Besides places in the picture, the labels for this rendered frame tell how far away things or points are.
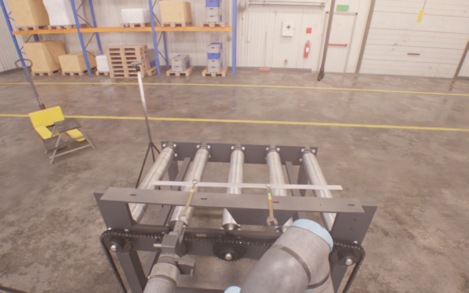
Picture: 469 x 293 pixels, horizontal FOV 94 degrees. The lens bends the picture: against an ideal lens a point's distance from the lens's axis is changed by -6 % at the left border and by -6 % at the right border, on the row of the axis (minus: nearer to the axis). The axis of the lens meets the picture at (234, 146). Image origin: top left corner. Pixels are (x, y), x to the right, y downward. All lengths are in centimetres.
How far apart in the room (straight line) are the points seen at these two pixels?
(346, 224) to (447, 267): 178
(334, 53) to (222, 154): 878
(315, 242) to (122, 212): 97
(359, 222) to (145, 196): 101
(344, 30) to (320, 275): 1002
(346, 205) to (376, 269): 146
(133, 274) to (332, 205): 121
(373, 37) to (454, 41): 320
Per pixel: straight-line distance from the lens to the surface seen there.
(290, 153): 206
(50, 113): 569
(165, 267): 83
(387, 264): 265
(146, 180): 170
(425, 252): 296
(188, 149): 209
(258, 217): 119
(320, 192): 163
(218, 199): 108
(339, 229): 130
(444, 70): 1268
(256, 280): 58
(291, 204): 109
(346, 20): 1040
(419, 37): 1171
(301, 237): 61
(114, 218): 137
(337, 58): 1047
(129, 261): 158
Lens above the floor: 189
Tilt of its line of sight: 29 degrees down
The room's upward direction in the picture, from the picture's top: 1 degrees clockwise
